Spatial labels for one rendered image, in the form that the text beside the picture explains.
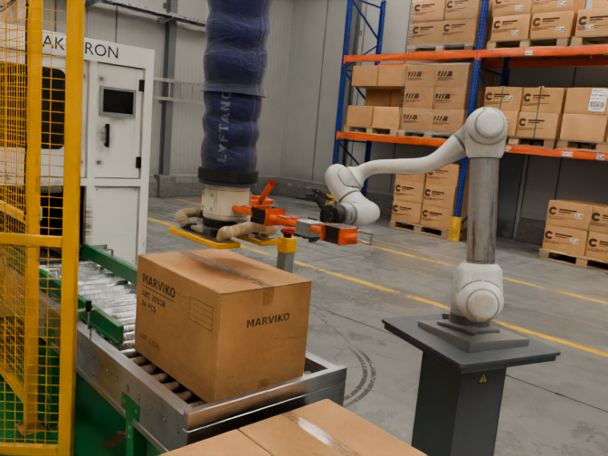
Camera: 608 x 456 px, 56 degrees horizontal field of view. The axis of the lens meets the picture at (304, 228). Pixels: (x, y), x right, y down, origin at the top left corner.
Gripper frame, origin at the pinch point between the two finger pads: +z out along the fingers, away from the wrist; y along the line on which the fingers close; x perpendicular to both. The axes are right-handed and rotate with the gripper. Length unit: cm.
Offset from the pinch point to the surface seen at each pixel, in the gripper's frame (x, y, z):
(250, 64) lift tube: 14, -52, 16
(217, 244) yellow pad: 9.7, 10.2, 28.4
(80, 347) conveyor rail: 75, 65, 50
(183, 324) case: 19, 40, 35
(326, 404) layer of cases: -21, 64, 0
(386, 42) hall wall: 638, -232, -788
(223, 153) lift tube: 19.0, -20.8, 21.7
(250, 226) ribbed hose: 7.2, 4.0, 16.8
